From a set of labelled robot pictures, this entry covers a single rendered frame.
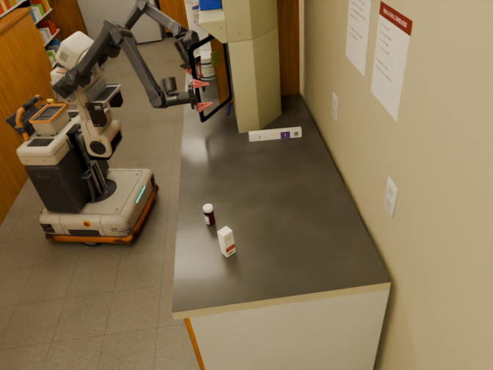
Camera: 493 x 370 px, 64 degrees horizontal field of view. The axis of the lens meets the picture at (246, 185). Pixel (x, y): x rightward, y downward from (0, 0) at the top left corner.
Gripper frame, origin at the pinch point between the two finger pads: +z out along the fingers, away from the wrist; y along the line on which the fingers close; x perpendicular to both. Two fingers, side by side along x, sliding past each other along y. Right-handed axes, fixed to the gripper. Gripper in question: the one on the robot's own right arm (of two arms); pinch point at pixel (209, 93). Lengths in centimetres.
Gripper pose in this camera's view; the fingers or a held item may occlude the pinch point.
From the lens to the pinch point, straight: 187.5
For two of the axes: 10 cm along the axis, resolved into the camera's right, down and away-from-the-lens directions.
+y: -1.1, -8.0, -5.9
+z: 9.9, -1.6, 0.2
